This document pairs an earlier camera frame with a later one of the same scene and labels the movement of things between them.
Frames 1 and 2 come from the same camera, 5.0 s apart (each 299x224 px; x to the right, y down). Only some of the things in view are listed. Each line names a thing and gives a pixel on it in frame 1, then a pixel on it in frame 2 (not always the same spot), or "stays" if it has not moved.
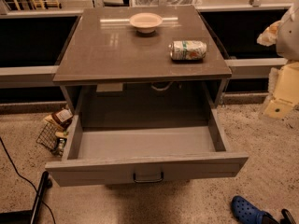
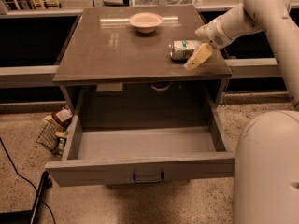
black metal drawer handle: [148, 180] stays
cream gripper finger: [283, 92] -> [215, 34]
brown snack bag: [64, 118] stays
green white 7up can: [188, 50] stays
